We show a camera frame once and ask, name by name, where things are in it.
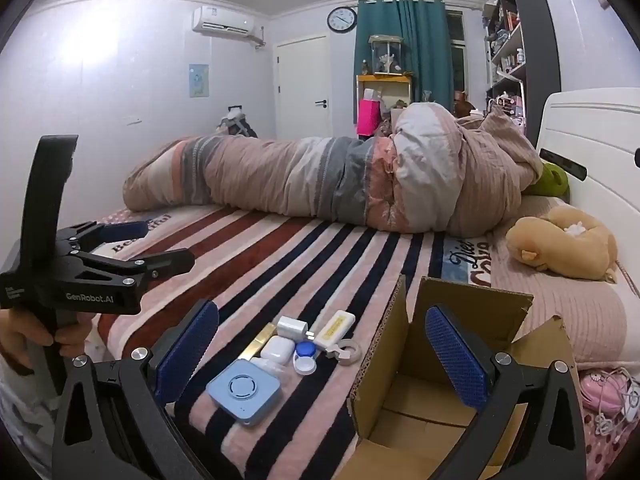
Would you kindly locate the striped printed blanket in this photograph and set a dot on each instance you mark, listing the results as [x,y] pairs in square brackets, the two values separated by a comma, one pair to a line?
[310,260]

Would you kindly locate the red polka dot cloth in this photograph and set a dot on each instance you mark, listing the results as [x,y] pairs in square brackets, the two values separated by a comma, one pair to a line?
[612,452]

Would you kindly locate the pink box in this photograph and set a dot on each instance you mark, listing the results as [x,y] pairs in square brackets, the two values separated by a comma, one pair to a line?
[368,117]

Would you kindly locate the light blue wall poster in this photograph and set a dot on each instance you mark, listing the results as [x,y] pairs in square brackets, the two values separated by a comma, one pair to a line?
[198,80]

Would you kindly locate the white tape roll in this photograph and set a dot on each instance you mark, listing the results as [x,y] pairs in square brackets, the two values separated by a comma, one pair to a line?
[345,359]

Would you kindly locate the gold lipstick tube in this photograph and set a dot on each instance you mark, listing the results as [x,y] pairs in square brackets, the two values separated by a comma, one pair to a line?
[257,342]

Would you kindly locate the green plush toy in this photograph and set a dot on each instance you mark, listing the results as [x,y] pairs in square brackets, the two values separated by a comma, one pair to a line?
[550,180]

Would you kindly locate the pink quilted bed pad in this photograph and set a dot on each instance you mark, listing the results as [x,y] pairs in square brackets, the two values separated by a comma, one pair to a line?
[550,305]

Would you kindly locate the white charger plug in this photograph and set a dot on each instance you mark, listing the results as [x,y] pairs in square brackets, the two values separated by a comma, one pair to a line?
[290,329]

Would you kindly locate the white earbuds case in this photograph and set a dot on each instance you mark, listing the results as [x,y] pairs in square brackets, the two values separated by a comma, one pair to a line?
[276,349]

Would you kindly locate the person's left hand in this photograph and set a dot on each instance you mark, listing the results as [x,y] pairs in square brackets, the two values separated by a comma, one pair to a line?
[20,332]

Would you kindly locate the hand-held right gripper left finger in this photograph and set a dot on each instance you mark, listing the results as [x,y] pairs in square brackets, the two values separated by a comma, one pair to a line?
[186,345]

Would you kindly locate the clear plastic packet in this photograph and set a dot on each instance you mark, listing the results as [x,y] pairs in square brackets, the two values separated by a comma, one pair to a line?
[272,368]

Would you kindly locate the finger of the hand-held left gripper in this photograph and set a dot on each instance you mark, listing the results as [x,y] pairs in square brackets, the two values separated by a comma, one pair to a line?
[165,261]
[125,230]

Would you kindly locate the white door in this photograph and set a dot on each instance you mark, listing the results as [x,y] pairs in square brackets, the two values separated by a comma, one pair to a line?
[300,85]

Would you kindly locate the yellow table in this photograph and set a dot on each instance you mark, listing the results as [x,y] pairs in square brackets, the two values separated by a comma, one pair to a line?
[384,79]

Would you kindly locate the black wall clock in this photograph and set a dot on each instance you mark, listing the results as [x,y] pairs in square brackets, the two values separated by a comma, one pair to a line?
[342,20]

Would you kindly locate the white and yellow small box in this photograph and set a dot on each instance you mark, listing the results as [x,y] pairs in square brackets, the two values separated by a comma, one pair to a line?
[332,331]

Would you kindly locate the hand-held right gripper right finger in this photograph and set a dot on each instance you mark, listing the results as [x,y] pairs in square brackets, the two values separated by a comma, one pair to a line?
[456,360]

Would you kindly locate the white air conditioner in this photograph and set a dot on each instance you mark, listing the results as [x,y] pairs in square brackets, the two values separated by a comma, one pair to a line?
[225,22]

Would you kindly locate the blue and white lens case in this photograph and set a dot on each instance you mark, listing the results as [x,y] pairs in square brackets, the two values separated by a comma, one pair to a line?
[304,361]

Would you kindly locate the teal curtain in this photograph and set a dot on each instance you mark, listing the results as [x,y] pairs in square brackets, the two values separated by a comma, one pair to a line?
[425,50]

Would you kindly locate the white bed headboard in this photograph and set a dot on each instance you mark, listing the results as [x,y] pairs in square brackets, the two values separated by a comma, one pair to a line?
[600,135]

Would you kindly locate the pink and grey striped quilt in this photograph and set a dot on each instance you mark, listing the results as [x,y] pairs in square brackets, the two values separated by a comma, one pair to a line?
[300,175]

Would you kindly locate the glass display case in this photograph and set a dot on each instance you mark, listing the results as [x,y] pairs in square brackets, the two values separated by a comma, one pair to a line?
[386,55]

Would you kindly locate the pink hand warmer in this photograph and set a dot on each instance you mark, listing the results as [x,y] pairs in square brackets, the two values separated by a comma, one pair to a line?
[600,390]

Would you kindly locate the dark bag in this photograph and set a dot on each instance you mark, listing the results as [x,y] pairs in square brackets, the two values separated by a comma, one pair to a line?
[235,122]

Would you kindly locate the light blue square device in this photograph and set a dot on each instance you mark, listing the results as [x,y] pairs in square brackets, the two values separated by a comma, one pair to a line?
[242,390]

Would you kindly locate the tan plush toy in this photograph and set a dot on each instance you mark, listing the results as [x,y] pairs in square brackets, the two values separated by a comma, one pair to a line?
[575,255]

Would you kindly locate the brown cardboard box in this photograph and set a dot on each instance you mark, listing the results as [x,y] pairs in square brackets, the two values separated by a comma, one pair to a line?
[415,410]

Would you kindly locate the window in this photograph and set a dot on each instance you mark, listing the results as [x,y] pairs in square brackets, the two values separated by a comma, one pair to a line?
[457,60]

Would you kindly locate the black bookshelf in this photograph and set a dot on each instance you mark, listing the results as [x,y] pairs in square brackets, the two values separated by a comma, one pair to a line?
[535,35]

